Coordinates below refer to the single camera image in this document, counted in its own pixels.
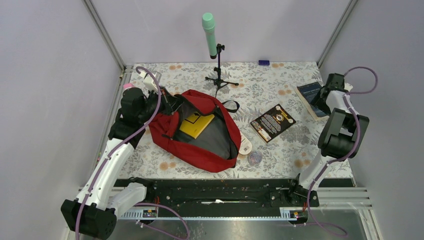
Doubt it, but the dark blue book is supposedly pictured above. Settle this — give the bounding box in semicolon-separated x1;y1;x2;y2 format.
294;81;328;121

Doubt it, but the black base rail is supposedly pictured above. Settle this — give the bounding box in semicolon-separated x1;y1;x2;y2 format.
114;177;320;219

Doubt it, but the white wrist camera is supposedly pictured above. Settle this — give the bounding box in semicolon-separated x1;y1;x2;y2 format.
344;82;353;94
139;70;162;93

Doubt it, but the small blue block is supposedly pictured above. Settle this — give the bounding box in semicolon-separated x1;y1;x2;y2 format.
258;60;270;66

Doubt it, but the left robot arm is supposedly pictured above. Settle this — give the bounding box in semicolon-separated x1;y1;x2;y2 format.
60;84;177;240

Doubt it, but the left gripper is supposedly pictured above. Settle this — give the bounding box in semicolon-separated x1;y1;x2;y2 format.
138;85;184;123

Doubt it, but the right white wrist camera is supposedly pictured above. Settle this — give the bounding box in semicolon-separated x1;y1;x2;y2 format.
344;82;353;94

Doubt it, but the red backpack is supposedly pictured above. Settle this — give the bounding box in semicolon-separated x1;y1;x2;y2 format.
149;89;242;173

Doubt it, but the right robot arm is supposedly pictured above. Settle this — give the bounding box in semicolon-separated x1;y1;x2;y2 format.
285;73;370;207

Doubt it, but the black microphone tripod stand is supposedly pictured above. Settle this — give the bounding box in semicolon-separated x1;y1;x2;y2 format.
204;43;239;97

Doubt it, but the mint green microphone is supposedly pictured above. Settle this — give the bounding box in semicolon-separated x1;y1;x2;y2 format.
202;12;218;59

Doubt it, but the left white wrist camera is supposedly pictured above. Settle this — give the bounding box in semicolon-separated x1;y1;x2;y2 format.
139;70;162;93

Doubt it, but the white oval card package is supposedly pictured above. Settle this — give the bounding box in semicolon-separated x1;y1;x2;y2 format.
239;132;253;155

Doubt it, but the black book under yellow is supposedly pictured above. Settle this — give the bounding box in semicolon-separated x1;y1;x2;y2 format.
250;104;296;143

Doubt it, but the pink metronome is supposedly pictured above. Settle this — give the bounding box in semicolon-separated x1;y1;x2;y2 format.
123;83;135;90

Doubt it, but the clear round plastic container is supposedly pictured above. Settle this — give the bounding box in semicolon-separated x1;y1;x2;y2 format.
247;151;263;167

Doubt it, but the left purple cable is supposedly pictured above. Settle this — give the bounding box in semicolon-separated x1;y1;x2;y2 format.
74;66;163;240

